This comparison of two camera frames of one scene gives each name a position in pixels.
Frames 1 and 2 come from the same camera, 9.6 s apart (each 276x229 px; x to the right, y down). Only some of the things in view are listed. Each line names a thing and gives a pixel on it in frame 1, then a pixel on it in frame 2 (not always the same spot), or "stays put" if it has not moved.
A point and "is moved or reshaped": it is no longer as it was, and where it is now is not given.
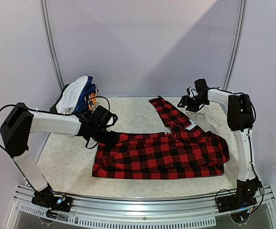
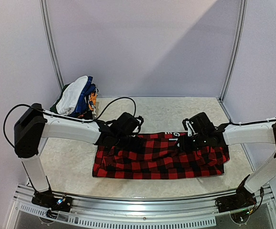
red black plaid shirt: [183, 150] is moved or reshaped
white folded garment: [67, 102] stays put
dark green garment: [53, 108] stays put
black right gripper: [188, 102] → [185, 145]
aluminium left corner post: [51, 43] stays put
